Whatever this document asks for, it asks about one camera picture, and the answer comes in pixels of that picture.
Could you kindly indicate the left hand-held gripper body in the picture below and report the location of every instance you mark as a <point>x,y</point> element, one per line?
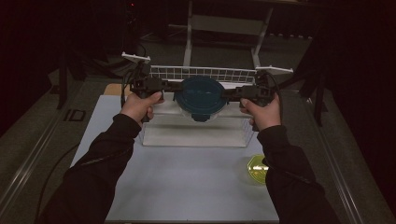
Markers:
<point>149,84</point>

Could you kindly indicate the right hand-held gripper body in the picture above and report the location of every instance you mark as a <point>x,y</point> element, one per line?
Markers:
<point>260,91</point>

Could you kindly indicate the teal round lidded container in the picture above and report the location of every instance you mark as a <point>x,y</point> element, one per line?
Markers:
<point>199,96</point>

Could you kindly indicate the person's right hand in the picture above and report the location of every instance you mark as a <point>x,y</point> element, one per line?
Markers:
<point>264,115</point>

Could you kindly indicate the person's left hand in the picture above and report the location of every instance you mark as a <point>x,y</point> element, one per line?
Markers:
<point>138,107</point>

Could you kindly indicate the black metal stand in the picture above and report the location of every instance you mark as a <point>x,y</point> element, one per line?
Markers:
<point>319,93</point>

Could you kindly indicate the small green lidded container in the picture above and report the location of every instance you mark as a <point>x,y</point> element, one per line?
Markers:
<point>257,169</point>

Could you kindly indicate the floor socket box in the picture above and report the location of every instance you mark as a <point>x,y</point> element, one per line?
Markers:
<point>74,115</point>

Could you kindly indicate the white table mat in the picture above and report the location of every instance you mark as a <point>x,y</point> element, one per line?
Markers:
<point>186,180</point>

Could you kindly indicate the white metal desk frame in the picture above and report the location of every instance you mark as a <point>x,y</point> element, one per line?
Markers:
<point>188,40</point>

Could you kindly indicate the metal floor rail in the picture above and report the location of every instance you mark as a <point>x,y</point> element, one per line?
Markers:
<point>28,168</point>
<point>336,168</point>

